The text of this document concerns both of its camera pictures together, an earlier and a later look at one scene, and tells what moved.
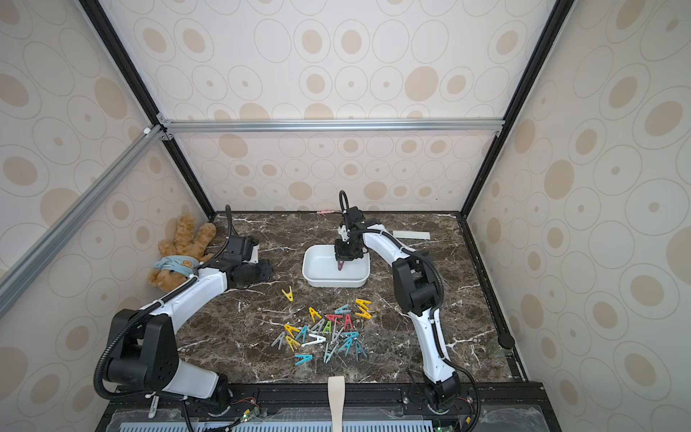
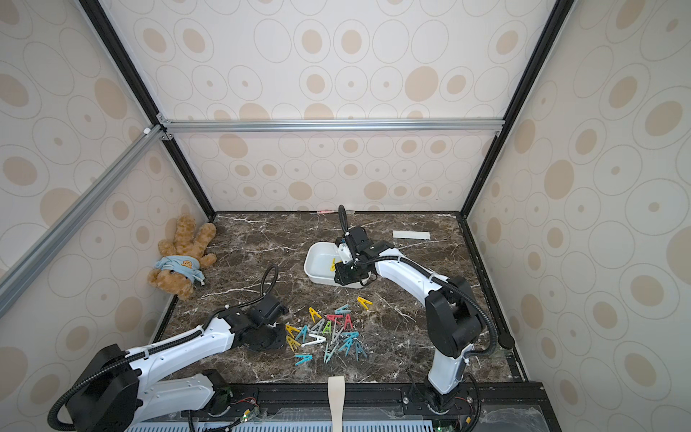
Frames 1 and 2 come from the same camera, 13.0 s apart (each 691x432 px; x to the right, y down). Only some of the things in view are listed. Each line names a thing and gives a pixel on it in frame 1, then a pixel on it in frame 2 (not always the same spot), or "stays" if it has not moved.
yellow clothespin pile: (290, 329) stays
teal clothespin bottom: (306, 357) stays
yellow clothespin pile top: (314, 313) stays
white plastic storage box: (321, 268) stays
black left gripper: (267, 274) → (279, 346)
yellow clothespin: (365, 314) → (363, 302)
